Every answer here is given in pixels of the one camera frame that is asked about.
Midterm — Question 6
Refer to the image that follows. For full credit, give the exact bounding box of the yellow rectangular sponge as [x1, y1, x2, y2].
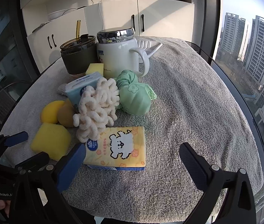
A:
[30, 122, 72, 161]

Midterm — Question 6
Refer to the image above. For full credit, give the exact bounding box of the bright yellow round sponge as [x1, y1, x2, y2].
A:
[40, 100, 65, 124]

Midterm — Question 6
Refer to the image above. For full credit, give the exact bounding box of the dark yellow round sponge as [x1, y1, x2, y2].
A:
[57, 99, 75, 128]

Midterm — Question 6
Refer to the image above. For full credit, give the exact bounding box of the yellow cartoon tissue pack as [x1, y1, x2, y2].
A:
[83, 126, 146, 171]

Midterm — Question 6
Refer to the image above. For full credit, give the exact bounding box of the grey knitted cloth roll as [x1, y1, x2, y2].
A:
[57, 83, 67, 96]

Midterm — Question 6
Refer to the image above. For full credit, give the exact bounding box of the blue tissue pack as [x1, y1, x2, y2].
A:
[65, 72, 102, 110]

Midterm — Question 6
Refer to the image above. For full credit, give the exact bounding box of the cream chenille scrunchie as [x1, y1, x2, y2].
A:
[73, 77, 120, 143]

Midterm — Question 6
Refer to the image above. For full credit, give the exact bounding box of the green fabric scrunchie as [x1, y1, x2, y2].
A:
[116, 70, 157, 116]

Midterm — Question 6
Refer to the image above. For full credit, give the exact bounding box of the small yellow sponge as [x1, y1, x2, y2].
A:
[85, 63, 104, 76]

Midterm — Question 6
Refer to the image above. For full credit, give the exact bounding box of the grey terry towel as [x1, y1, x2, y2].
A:
[0, 36, 264, 223]

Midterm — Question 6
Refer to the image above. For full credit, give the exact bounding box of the amber glass tumbler green sleeve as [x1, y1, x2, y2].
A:
[60, 34, 99, 76]

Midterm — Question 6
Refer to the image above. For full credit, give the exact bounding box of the white plastic tray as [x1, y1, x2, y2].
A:
[137, 39, 163, 58]

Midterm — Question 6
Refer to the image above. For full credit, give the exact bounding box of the amber glass straw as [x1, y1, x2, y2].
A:
[76, 20, 81, 41]

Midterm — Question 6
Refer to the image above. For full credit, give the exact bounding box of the white ceramic mug chrome lid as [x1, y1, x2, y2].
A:
[96, 27, 150, 79]

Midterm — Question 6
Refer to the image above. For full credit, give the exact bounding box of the white cabinet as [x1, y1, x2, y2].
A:
[22, 0, 194, 72]

